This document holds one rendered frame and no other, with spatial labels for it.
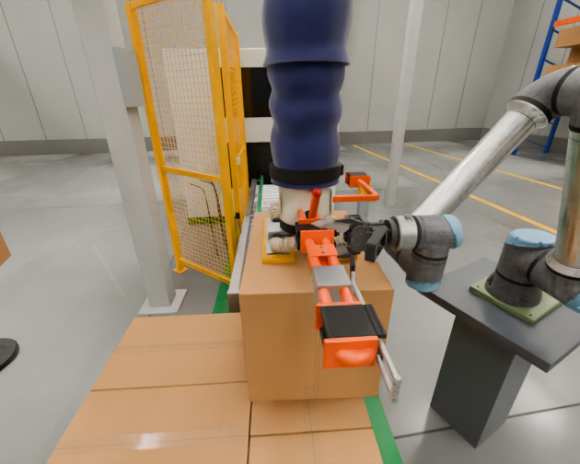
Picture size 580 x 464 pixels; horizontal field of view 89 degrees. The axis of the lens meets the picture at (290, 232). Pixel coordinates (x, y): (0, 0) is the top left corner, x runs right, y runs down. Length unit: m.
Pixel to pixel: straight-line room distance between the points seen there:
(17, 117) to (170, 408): 11.02
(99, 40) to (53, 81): 9.10
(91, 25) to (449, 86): 11.17
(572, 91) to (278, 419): 1.22
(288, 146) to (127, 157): 1.46
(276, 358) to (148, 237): 1.60
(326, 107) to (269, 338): 0.64
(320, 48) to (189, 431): 1.18
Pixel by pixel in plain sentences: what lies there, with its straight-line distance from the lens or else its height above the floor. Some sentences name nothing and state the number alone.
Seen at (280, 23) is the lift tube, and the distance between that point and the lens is 0.86.
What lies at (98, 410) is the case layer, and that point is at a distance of 1.36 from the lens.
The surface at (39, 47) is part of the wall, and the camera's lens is 11.33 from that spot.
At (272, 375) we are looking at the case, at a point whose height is 0.78.
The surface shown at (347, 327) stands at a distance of 0.45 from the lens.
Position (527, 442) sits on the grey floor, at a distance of 2.08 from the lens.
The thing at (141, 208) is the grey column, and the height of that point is 0.84.
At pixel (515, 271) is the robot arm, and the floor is 0.91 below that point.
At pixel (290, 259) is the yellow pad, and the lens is 0.88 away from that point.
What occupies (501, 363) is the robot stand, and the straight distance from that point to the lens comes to 1.56.
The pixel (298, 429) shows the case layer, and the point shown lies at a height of 0.54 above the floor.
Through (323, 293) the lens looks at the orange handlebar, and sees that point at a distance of 0.53.
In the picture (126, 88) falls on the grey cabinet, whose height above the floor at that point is 1.57.
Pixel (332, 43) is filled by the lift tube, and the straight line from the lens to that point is 0.87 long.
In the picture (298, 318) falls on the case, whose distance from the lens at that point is 0.82.
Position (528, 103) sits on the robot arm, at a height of 1.50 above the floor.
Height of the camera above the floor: 1.53
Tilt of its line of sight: 25 degrees down
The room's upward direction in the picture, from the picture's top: 1 degrees counter-clockwise
